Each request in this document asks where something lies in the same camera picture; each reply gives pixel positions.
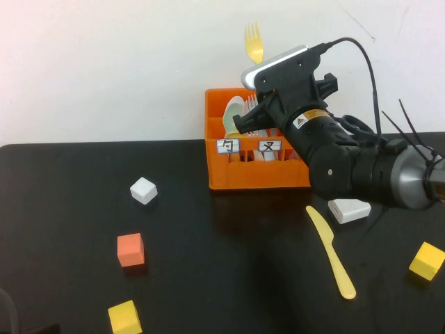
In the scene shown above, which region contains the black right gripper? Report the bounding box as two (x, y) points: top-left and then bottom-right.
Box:
(232, 73), (340, 135)

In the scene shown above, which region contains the yellow plastic fork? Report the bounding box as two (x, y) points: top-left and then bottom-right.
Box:
(244, 22), (264, 65)

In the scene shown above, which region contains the yellow plastic knife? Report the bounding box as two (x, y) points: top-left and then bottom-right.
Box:
(305, 205), (357, 300)

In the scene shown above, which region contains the orange plastic cutlery holder crate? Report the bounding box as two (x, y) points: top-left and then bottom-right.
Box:
(204, 87), (312, 191)

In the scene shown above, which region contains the pale green plastic spoon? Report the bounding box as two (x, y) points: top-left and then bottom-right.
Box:
(222, 103), (244, 135)

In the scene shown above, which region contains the white fork character label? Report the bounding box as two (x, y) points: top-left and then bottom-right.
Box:
(257, 139), (283, 152)

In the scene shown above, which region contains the white spoon character label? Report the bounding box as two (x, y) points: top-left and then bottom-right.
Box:
(216, 138), (241, 154)

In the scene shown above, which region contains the white foam cube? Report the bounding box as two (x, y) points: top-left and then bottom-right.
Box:
(129, 177), (159, 205)

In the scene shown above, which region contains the orange foam cube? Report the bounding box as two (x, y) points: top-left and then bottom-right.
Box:
(117, 232), (145, 268)

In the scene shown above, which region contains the yellow foam cube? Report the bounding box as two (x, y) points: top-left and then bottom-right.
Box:
(408, 241), (445, 281)
(107, 299), (143, 334)

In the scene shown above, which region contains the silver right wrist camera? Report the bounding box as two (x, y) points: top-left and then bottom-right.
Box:
(241, 44), (326, 105)

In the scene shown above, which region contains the black right camera cable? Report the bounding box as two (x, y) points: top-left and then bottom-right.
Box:
(316, 37), (385, 140)

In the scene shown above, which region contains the white USB wall charger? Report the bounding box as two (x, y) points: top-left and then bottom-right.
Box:
(327, 198), (372, 225)

